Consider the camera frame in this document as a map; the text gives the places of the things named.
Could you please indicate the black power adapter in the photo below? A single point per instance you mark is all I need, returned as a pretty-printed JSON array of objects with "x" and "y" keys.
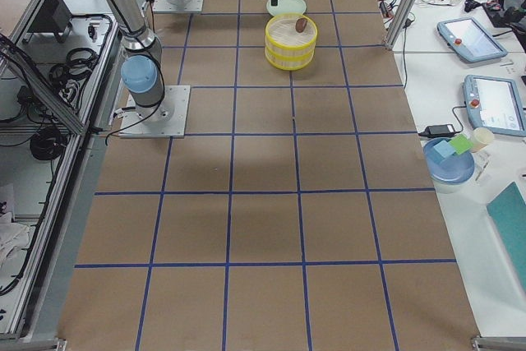
[{"x": 440, "y": 130}]

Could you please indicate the blue teach pendant near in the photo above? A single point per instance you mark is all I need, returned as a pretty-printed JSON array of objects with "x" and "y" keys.
[{"x": 494, "y": 103}]

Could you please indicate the yellow top steamer layer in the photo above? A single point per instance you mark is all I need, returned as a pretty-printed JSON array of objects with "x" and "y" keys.
[{"x": 282, "y": 38}]

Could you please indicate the blue foam block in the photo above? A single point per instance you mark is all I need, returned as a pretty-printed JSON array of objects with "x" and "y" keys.
[{"x": 442, "y": 150}]

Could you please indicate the brown steamed bun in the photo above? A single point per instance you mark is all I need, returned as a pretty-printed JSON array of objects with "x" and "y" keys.
[{"x": 301, "y": 25}]

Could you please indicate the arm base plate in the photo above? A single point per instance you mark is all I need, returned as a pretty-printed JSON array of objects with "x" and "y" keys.
[
  {"x": 165, "y": 7},
  {"x": 168, "y": 120}
]

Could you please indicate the light green plate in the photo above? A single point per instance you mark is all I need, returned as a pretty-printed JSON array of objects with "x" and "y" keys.
[{"x": 286, "y": 7}]

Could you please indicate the blue teach pendant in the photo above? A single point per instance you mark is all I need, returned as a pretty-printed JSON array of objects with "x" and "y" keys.
[
  {"x": 470, "y": 40},
  {"x": 494, "y": 103}
]

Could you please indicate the white crumpled cloth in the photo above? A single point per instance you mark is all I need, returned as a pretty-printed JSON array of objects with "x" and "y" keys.
[{"x": 14, "y": 235}]

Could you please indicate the yellow bottom steamer layer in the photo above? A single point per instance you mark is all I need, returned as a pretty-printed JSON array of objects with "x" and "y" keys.
[{"x": 288, "y": 63}]

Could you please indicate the blue plate with blocks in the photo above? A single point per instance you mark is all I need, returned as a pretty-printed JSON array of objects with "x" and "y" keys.
[{"x": 453, "y": 170}]

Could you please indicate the beige paper cup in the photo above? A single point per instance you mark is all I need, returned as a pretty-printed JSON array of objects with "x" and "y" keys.
[{"x": 481, "y": 138}]

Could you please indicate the green foam block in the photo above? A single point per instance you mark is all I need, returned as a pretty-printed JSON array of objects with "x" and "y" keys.
[{"x": 460, "y": 144}]

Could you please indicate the blue teach pendant far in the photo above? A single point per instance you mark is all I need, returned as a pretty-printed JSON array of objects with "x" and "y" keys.
[{"x": 470, "y": 40}]

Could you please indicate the yellow steamer layer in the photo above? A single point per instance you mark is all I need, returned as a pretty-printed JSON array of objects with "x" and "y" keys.
[
  {"x": 282, "y": 38},
  {"x": 288, "y": 63}
]

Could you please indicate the teal book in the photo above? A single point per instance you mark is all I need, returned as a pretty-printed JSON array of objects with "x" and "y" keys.
[{"x": 507, "y": 210}]

